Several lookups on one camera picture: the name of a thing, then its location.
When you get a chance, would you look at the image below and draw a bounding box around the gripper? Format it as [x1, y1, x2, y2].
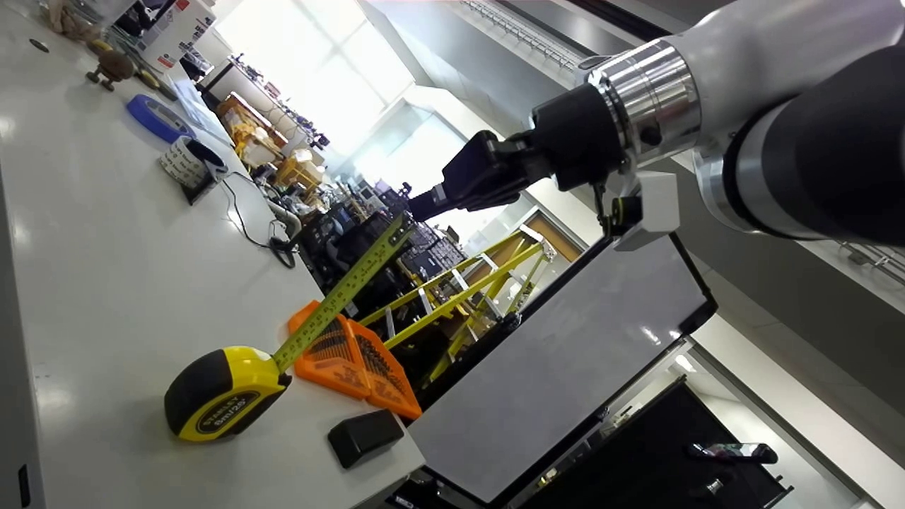
[408, 83, 628, 224]

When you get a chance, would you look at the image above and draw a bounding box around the orange drill bit case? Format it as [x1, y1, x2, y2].
[288, 300, 424, 421]

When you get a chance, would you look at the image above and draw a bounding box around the blue tape roll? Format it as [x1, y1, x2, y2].
[127, 93, 197, 144]

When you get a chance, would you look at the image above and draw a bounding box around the yellow and black measuring tape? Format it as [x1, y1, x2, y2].
[164, 214, 416, 444]

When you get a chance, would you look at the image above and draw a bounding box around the yellow ladder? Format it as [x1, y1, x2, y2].
[359, 225, 557, 388]

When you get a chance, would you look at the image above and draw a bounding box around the rack of black equipment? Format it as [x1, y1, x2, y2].
[297, 180, 469, 315]

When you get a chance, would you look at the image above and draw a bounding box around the window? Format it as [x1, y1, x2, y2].
[214, 0, 419, 155]

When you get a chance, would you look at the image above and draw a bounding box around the cluttered workbench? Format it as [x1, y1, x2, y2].
[197, 55, 333, 188]

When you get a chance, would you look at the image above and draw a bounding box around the small black box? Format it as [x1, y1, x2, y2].
[327, 409, 406, 470]

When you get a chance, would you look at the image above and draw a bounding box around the white printed mug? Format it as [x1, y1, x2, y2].
[158, 135, 229, 190]

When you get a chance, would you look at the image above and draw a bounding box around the white box with red labels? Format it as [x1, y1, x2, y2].
[136, 0, 218, 73]

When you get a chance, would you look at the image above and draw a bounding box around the black cabinet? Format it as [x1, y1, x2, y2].
[515, 377, 794, 509]

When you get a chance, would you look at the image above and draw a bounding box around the brown wooden figure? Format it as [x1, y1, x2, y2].
[86, 49, 136, 92]

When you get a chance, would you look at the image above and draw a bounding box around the brown cloth lump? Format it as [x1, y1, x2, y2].
[47, 0, 101, 41]

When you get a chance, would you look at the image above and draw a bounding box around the black cable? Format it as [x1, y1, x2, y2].
[218, 172, 298, 270]

